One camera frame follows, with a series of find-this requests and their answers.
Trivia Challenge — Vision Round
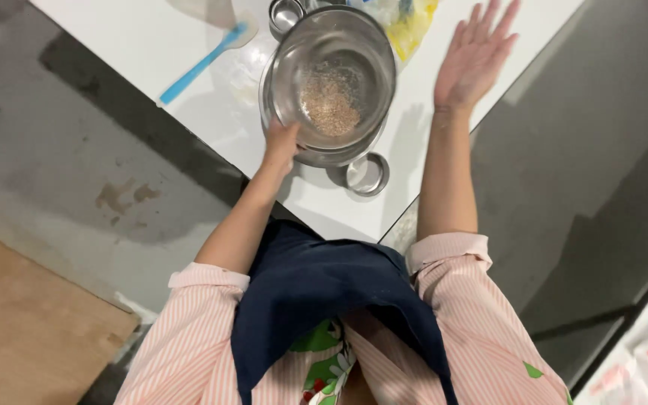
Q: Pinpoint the blue handled silicone spatula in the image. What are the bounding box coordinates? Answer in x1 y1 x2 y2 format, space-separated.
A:
159 10 260 107

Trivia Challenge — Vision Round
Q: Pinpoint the white red printed sheet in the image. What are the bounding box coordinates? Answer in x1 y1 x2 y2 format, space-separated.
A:
574 256 648 405

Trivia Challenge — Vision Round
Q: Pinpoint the small steel measuring cup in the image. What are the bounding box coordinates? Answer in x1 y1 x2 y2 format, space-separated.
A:
327 152 390 198

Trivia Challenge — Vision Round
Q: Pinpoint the pink striped shirt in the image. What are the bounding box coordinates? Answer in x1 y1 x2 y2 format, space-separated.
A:
114 232 575 405

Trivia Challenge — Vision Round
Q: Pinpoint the person's right hand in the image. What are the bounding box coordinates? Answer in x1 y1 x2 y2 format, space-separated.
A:
433 0 522 111

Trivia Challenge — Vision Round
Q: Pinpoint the brown wooden board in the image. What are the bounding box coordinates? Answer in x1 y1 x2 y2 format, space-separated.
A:
0 231 142 405

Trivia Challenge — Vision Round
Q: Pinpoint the navy blue apron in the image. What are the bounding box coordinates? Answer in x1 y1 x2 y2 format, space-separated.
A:
230 219 460 405

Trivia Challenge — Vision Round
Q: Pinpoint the yellow plastic bag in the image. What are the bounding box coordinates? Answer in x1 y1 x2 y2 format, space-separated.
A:
348 0 440 63

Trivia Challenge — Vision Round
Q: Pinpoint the person's left hand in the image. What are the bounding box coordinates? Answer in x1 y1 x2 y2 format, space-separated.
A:
262 119 302 175

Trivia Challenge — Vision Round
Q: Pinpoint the large steel mixing bowl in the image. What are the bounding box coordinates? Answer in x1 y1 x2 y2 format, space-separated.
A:
259 51 390 169

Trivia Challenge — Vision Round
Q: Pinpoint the round metal sieve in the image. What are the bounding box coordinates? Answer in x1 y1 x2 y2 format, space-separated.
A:
270 6 397 151

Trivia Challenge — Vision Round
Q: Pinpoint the brown bran residue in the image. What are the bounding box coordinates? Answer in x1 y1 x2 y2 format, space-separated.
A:
300 70 361 137

